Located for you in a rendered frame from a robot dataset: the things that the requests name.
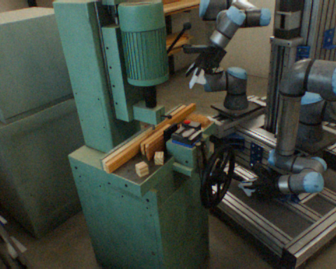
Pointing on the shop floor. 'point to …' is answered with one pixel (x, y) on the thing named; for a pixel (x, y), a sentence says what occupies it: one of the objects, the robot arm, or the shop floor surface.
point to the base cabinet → (145, 227)
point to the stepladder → (13, 248)
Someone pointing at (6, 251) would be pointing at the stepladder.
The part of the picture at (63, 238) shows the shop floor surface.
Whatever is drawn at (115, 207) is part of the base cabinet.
